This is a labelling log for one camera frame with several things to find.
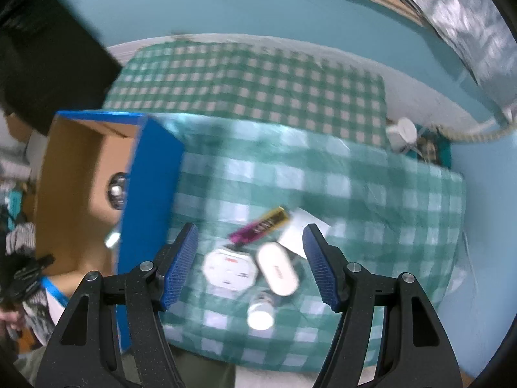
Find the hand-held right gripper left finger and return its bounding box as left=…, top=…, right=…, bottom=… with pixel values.
left=36, top=222, right=200, bottom=388

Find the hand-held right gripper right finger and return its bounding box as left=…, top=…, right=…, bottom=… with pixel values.
left=303, top=223, right=463, bottom=388

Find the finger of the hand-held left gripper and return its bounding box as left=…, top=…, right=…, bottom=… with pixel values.
left=14, top=254, right=56, bottom=288

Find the white oval case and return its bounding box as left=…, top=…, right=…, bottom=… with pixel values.
left=256, top=241, right=300, bottom=296

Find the white plug adapter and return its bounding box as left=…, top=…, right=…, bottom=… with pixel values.
left=202, top=248, right=258, bottom=292

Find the blue-rimmed cardboard box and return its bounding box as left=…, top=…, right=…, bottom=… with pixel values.
left=32, top=111, right=186, bottom=350

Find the white capped bottle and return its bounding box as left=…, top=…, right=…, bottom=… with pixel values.
left=246, top=290, right=279, bottom=331

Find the black round fan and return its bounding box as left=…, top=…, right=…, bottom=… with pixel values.
left=106, top=172, right=129, bottom=211

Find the person's left hand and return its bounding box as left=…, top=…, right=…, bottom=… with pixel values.
left=0, top=308, right=25, bottom=333

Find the striped cloth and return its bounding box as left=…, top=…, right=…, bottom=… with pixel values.
left=6, top=222, right=55, bottom=346

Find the white square box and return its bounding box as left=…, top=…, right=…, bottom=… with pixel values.
left=277, top=207, right=336, bottom=259

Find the green checked plastic sheet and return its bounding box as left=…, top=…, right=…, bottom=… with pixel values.
left=162, top=113, right=467, bottom=372

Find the pink and gold tube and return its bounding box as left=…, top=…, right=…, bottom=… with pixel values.
left=228, top=205, right=292, bottom=247

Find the white cloth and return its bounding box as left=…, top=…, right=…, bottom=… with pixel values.
left=234, top=366, right=324, bottom=388

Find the green checked tablecloth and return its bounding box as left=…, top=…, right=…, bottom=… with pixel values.
left=101, top=42, right=388, bottom=150

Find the black bag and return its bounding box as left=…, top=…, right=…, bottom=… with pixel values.
left=0, top=0, right=124, bottom=136

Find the silver tarp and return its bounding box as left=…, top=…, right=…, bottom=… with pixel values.
left=388, top=0, right=517, bottom=110

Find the beige rope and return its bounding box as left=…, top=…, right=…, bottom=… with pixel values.
left=434, top=121, right=517, bottom=144

